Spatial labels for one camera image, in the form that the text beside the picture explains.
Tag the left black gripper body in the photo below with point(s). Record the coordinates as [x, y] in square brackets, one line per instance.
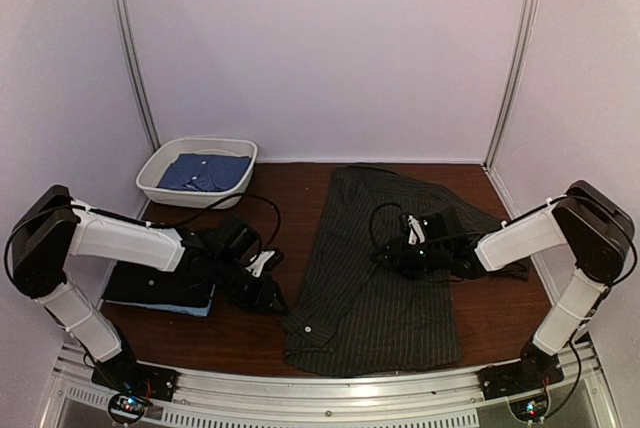
[244, 293]

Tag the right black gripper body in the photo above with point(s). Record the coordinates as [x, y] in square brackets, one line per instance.
[417, 263]

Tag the dark pinstriped long sleeve shirt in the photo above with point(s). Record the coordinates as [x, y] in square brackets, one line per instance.
[353, 317]

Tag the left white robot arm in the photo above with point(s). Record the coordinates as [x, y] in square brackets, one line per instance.
[231, 256]

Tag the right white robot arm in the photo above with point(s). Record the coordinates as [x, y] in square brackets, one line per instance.
[591, 231]

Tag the folded black shirt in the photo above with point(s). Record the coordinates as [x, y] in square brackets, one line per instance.
[139, 284]

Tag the blue patterned shirt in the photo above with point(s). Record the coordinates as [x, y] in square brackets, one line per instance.
[204, 173]

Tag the white plastic basin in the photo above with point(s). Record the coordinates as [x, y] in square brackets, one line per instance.
[151, 172]

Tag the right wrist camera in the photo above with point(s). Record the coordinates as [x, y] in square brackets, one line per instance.
[415, 232]

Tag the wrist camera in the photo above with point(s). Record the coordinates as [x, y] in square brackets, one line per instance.
[264, 262]
[415, 232]

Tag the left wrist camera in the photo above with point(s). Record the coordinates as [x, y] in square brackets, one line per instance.
[264, 262]

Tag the aluminium front rail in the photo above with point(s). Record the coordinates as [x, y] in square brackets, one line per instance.
[447, 398]

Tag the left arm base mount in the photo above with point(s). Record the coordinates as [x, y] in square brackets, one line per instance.
[135, 389]

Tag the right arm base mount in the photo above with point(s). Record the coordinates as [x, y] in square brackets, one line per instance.
[525, 381]

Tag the right aluminium frame post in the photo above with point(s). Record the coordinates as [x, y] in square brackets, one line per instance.
[524, 31]

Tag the aluminium frame post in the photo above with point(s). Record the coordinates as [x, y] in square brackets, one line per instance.
[524, 31]
[135, 75]

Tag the left aluminium frame post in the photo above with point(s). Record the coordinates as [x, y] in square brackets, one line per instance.
[135, 75]

